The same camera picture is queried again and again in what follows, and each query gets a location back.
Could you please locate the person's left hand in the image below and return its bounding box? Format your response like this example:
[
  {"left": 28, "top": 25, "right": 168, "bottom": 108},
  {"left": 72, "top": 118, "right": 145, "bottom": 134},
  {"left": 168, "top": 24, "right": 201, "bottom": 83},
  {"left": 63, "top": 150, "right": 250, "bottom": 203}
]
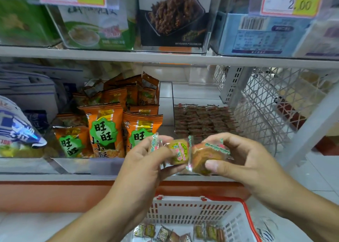
[{"left": 107, "top": 135, "right": 187, "bottom": 229}]

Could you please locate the person's right hand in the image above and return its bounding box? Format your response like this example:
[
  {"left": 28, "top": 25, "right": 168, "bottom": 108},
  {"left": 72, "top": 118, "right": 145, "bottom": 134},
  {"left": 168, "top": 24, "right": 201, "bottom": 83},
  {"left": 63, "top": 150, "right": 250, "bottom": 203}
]
[{"left": 201, "top": 132, "right": 289, "bottom": 200}]

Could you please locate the bundle of snack packets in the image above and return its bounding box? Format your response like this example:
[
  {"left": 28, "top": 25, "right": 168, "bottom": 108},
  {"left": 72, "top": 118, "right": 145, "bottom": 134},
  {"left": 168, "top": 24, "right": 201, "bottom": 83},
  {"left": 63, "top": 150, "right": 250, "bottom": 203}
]
[{"left": 150, "top": 133, "right": 232, "bottom": 176}]

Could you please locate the white basket with red rim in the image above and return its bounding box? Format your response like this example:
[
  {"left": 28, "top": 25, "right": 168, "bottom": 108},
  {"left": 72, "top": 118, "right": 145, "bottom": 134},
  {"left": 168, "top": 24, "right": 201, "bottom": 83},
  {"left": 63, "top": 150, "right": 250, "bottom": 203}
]
[{"left": 121, "top": 195, "right": 262, "bottom": 242}]

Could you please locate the row of small snack packets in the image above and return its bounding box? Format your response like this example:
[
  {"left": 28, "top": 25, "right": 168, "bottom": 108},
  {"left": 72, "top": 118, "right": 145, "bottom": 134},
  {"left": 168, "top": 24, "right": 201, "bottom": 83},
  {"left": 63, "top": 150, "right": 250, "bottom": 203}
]
[{"left": 174, "top": 104, "right": 242, "bottom": 144}]

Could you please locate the pile of small snack packets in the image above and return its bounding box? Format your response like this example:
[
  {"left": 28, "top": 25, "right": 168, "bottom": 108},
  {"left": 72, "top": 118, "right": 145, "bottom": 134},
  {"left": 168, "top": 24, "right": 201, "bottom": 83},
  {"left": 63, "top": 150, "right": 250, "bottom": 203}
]
[{"left": 132, "top": 222, "right": 227, "bottom": 242}]

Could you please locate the white metal shelf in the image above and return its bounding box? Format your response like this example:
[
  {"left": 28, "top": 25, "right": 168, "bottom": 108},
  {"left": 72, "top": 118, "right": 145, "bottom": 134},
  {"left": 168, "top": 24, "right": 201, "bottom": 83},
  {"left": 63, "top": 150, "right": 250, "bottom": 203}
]
[{"left": 0, "top": 0, "right": 339, "bottom": 183}]

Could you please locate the clear plastic shelf front guard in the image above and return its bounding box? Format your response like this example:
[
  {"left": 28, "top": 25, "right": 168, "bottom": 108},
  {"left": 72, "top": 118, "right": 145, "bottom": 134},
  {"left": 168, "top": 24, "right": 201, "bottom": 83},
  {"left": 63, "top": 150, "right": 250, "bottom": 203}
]
[{"left": 0, "top": 156, "right": 128, "bottom": 176}]

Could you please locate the person's right shoe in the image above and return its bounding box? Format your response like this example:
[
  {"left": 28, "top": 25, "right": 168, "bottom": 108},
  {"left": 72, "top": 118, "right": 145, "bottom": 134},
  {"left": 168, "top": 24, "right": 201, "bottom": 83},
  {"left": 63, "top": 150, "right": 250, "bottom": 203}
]
[{"left": 255, "top": 217, "right": 280, "bottom": 242}]

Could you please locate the orange shelf base panel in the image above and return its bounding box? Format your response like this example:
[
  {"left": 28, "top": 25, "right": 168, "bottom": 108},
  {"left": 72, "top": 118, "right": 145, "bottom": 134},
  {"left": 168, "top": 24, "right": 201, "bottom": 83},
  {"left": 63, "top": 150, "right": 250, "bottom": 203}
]
[{"left": 0, "top": 181, "right": 251, "bottom": 213}]

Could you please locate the group of orange snack bags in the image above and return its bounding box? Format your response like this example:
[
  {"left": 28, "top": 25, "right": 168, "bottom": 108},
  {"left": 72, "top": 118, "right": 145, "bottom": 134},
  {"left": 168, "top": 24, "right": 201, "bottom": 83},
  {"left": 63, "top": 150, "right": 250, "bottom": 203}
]
[{"left": 52, "top": 72, "right": 164, "bottom": 159}]

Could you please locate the white perforated side panel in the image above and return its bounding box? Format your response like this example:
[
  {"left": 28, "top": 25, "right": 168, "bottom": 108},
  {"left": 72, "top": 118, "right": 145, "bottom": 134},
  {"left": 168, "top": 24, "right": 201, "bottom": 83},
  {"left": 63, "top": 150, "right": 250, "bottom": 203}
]
[{"left": 214, "top": 65, "right": 339, "bottom": 155}]

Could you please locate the blue product box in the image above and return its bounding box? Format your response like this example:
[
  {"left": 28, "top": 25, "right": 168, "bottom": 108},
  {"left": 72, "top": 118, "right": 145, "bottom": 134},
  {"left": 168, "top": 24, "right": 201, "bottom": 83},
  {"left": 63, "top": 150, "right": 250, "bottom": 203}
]
[{"left": 212, "top": 0, "right": 319, "bottom": 58}]

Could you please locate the blue white snack bag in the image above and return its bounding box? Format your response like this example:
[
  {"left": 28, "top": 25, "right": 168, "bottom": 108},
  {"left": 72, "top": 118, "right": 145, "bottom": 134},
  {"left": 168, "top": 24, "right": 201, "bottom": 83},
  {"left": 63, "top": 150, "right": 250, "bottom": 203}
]
[{"left": 0, "top": 96, "right": 48, "bottom": 150}]

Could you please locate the green white product box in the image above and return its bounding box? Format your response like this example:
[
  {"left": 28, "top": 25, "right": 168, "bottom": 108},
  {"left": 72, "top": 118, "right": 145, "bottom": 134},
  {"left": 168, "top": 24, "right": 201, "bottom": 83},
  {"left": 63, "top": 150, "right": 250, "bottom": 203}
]
[{"left": 48, "top": 0, "right": 138, "bottom": 51}]

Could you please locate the black product box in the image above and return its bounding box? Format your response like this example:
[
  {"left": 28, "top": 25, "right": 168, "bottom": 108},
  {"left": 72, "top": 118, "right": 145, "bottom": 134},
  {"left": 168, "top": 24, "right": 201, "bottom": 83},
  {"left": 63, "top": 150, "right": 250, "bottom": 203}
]
[{"left": 137, "top": 0, "right": 215, "bottom": 53}]

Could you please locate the dark green product bag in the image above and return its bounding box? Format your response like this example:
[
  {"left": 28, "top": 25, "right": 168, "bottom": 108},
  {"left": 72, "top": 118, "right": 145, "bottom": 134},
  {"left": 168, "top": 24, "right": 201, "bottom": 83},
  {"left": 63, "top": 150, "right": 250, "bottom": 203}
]
[{"left": 0, "top": 0, "right": 61, "bottom": 47}]

